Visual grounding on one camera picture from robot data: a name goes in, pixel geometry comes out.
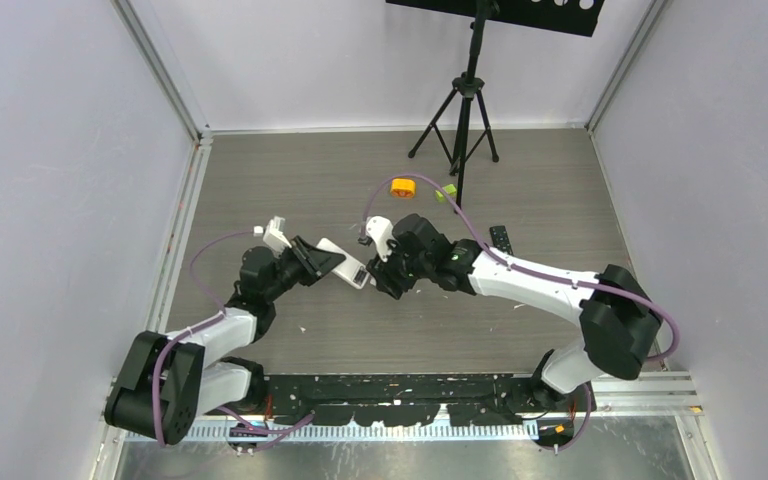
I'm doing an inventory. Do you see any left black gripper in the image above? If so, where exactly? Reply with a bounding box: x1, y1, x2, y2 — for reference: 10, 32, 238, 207
264, 236, 343, 303

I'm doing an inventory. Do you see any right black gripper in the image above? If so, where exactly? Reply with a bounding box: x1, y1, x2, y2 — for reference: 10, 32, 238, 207
366, 234, 432, 300

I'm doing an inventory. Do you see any white remote control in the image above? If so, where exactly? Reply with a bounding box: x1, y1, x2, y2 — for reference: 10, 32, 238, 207
316, 238, 370, 290

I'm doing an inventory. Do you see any black remote control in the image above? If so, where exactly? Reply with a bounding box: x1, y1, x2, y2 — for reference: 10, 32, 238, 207
488, 225, 513, 256

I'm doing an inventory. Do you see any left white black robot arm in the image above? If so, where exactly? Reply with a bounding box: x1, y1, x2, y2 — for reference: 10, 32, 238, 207
103, 236, 349, 446

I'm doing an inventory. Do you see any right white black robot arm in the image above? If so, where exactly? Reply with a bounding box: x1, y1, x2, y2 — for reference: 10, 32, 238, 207
361, 214, 662, 411

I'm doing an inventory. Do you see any orange yellow plastic object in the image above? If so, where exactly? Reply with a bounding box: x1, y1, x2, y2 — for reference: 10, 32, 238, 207
389, 177, 417, 198

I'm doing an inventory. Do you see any green block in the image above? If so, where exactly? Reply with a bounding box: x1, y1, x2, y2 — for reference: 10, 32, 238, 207
434, 184, 458, 203

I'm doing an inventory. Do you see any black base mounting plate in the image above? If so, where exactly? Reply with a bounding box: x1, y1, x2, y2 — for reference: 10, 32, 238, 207
226, 373, 595, 427

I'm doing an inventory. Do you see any black tripod stand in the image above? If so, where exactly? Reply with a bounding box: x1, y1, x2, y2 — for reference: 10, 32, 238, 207
407, 0, 500, 207

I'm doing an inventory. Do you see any black perforated panel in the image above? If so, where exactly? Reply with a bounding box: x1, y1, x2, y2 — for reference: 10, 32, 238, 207
386, 0, 605, 37

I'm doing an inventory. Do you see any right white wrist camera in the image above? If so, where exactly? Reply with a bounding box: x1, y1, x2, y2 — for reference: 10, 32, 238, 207
358, 216, 394, 262

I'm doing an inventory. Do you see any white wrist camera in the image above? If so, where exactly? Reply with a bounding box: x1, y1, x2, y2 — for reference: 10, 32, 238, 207
253, 216, 291, 256
358, 216, 394, 262

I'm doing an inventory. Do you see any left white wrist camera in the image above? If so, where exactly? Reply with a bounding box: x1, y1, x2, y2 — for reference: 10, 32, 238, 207
253, 216, 291, 256

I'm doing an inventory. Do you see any aluminium frame rail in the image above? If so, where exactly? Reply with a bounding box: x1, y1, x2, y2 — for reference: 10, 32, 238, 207
100, 370, 703, 444

